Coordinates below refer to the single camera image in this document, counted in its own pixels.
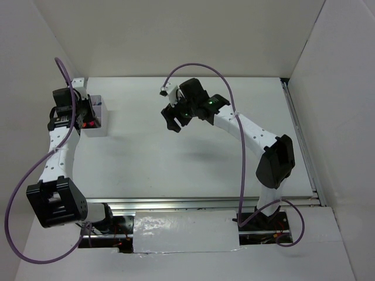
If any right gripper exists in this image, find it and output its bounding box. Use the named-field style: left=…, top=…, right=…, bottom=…
left=161, top=91, right=197, bottom=133

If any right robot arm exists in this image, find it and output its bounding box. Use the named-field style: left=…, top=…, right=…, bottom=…
left=160, top=78, right=295, bottom=229

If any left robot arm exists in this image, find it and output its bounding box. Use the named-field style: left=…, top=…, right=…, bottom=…
left=26, top=86, right=107, bottom=228

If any white pen holder container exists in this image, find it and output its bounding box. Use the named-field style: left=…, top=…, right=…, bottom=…
left=83, top=95, right=108, bottom=138

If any white foil cover sheet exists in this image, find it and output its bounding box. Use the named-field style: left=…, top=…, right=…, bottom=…
left=133, top=210, right=240, bottom=253

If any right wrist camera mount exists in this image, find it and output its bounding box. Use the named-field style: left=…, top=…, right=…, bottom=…
left=160, top=83, right=182, bottom=107

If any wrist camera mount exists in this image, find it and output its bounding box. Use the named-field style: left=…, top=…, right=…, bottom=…
left=71, top=77, right=88, bottom=100
left=160, top=83, right=182, bottom=107

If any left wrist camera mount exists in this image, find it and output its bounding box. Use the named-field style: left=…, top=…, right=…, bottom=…
left=71, top=77, right=88, bottom=100

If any aluminium front rail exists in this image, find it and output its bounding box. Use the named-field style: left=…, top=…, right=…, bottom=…
left=84, top=197, right=323, bottom=212

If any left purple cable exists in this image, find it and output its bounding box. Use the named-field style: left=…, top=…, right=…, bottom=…
left=4, top=57, right=91, bottom=263

